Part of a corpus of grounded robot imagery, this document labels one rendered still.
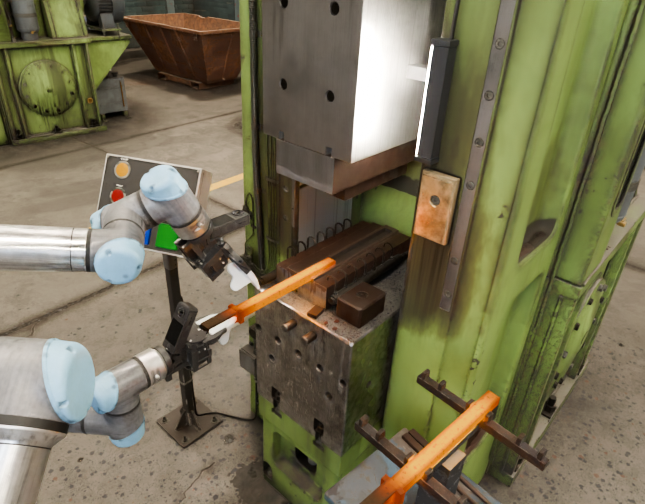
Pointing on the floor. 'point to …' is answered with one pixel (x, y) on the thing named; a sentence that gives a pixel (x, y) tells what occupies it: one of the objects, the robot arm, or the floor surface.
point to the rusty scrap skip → (189, 47)
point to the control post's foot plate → (181, 432)
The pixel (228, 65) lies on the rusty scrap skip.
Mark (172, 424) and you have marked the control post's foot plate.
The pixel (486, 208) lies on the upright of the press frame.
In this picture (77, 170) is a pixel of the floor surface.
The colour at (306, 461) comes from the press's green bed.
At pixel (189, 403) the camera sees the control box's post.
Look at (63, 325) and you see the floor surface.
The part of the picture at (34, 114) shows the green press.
